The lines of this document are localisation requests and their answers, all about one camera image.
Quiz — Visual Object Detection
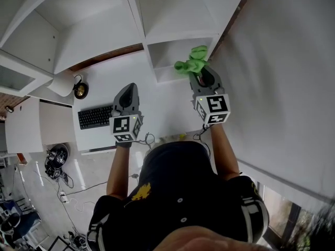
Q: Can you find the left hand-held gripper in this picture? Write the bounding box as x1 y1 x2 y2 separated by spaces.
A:
108 82 144 143

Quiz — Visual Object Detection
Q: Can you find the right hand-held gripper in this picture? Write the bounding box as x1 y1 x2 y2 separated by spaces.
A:
188 67 232 126

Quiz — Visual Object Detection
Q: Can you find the green cloth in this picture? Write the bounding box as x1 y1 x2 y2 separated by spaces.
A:
174 45 211 79

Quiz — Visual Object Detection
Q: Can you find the white shelf unit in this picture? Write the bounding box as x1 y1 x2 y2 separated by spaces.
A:
0 0 253 98

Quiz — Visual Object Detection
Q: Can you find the person's left forearm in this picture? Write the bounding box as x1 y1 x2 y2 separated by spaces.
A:
106 145 132 200

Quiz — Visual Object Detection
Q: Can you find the person's right forearm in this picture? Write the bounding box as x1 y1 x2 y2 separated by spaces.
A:
209 124 240 180

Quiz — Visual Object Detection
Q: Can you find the white desk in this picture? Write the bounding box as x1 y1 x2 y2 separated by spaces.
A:
72 50 218 155

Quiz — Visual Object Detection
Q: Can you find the black keyboard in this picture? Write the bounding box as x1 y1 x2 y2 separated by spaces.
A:
77 104 114 131

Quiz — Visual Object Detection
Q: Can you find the white shade table lamp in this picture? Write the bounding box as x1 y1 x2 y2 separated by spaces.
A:
47 73 90 100

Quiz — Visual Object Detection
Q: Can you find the white cabinet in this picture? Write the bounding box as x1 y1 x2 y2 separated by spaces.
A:
4 97 77 155

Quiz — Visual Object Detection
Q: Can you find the person's black shirt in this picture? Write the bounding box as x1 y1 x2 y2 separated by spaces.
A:
86 141 271 251

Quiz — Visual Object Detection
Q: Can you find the window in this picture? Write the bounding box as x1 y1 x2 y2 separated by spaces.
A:
258 181 315 251

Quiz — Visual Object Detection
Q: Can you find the person's face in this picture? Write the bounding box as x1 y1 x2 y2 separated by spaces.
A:
154 226 275 251

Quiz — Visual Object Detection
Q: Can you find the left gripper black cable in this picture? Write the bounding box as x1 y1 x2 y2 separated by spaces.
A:
136 132 157 152

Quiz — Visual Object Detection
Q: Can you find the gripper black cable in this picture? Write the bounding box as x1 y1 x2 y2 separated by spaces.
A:
193 124 211 159
136 132 157 152

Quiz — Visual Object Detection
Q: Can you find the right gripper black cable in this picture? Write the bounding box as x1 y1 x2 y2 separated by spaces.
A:
193 124 211 159

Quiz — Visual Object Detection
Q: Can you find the round black device with cables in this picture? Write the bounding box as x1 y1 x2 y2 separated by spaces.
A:
44 143 70 179
70 233 87 248

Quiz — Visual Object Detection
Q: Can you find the black floor cable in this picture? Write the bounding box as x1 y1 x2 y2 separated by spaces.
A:
65 181 108 197

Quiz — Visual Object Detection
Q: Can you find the white floor cable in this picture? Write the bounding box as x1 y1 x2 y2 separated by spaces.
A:
69 197 96 212

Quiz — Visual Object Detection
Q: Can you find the black frame stand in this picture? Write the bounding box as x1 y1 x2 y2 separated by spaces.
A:
48 235 70 251

